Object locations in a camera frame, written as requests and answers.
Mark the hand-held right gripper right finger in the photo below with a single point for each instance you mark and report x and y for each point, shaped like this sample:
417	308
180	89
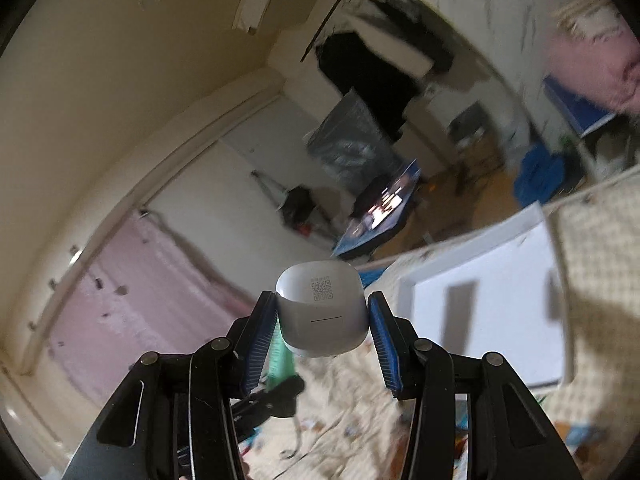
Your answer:
385	345

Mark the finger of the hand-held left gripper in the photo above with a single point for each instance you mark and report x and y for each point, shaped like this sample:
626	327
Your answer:
280	397

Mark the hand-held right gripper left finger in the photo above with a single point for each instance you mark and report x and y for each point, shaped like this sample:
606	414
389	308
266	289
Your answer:
257	345

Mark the green cream tube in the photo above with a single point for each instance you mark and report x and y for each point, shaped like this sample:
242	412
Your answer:
281	365

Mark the white earbud case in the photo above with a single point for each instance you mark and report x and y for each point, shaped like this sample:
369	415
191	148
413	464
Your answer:
320	320

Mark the white cardboard box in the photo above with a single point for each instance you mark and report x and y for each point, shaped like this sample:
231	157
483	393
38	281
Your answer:
490	300

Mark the pink fuzzy mat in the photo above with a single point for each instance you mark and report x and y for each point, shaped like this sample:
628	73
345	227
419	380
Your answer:
150	300

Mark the tablet with lit screen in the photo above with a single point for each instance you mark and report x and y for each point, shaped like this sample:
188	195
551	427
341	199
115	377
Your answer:
385	200

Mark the black bag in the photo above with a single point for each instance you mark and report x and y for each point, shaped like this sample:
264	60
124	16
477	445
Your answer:
300	205

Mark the clear plastic bag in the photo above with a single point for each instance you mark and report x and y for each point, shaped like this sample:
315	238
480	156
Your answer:
345	145

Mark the checkered printed blanket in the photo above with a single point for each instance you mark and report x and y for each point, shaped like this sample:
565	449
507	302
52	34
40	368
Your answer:
600	260

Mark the blue crumpled cloth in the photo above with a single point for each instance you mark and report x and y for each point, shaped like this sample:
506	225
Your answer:
542	175

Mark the black hanging garment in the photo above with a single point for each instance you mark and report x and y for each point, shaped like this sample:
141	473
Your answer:
370	75

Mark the blue flat panel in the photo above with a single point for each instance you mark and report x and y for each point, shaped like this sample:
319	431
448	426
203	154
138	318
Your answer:
575	107

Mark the pink folded blanket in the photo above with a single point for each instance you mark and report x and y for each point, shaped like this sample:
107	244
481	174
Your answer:
585	60

